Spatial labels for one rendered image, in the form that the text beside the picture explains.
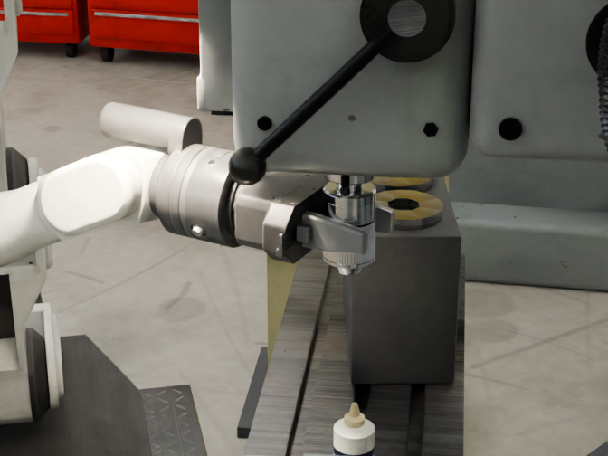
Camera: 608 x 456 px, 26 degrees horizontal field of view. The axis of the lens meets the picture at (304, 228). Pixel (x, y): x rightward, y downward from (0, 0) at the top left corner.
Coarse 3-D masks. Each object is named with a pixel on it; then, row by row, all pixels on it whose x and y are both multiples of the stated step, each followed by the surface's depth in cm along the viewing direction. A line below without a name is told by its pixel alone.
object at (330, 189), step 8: (328, 184) 116; (336, 184) 116; (368, 184) 116; (328, 192) 115; (336, 192) 115; (352, 192) 115; (360, 192) 115; (368, 192) 115; (328, 200) 115; (336, 200) 114; (344, 200) 114; (352, 200) 114; (360, 200) 114; (368, 200) 114
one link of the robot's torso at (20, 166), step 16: (16, 0) 166; (0, 32) 166; (16, 32) 167; (0, 48) 166; (16, 48) 167; (0, 64) 167; (0, 80) 167; (0, 96) 168; (0, 112) 169; (0, 128) 169; (0, 144) 170; (0, 160) 171; (16, 160) 176; (0, 176) 172; (16, 176) 174; (0, 192) 173
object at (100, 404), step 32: (64, 352) 232; (96, 352) 233; (64, 384) 222; (96, 384) 222; (128, 384) 222; (64, 416) 213; (96, 416) 213; (128, 416) 213; (0, 448) 204; (32, 448) 204; (64, 448) 204; (96, 448) 204; (128, 448) 204
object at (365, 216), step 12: (324, 204) 116; (372, 204) 115; (336, 216) 115; (348, 216) 114; (360, 216) 114; (372, 216) 115; (372, 228) 116; (372, 240) 116; (324, 252) 117; (336, 252) 116; (372, 252) 117; (336, 264) 116; (348, 264) 116; (360, 264) 116
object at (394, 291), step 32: (384, 192) 152; (416, 192) 152; (416, 224) 145; (448, 224) 147; (384, 256) 145; (416, 256) 145; (448, 256) 145; (352, 288) 147; (384, 288) 147; (416, 288) 147; (448, 288) 147; (352, 320) 148; (384, 320) 148; (416, 320) 148; (448, 320) 148; (352, 352) 150; (384, 352) 150; (416, 352) 150; (448, 352) 150
